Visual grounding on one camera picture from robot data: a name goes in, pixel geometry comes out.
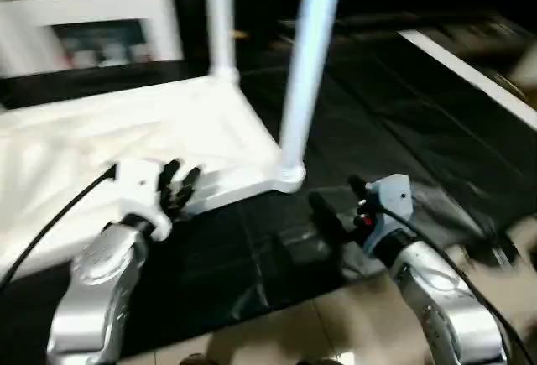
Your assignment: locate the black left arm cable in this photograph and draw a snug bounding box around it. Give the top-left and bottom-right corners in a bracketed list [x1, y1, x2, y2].
[0, 166, 118, 295]

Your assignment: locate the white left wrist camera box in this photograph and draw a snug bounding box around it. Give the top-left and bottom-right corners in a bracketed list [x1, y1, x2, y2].
[113, 159, 173, 240]

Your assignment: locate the white plastic table top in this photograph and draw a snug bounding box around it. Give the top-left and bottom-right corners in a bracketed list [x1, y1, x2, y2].
[0, 71, 307, 278]

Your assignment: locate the white glass door cabinet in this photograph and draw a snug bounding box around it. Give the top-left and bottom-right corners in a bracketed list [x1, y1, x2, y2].
[0, 0, 185, 79]

